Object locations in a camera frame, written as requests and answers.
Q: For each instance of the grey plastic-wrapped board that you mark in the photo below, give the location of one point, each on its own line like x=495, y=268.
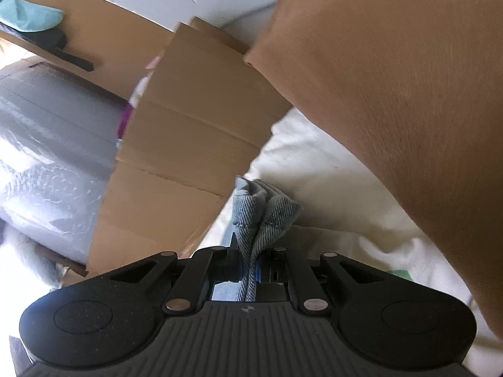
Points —
x=51, y=157

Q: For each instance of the purple packet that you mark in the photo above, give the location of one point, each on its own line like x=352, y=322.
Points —
x=123, y=121

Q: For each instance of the brown cardboard sheet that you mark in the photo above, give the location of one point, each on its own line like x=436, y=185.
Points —
x=184, y=125

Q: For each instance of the teal cloth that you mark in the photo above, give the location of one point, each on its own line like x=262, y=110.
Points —
x=27, y=11

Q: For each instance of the bear printed bed sheet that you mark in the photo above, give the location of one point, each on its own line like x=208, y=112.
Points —
x=326, y=188

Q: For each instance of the person's bare leg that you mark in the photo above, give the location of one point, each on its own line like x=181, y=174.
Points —
x=393, y=86

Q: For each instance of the cardboard box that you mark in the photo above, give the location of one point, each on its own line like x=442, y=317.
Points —
x=102, y=27

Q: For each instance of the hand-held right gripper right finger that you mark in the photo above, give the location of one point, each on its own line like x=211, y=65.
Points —
x=260, y=274

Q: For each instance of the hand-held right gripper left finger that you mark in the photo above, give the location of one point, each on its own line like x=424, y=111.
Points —
x=232, y=263

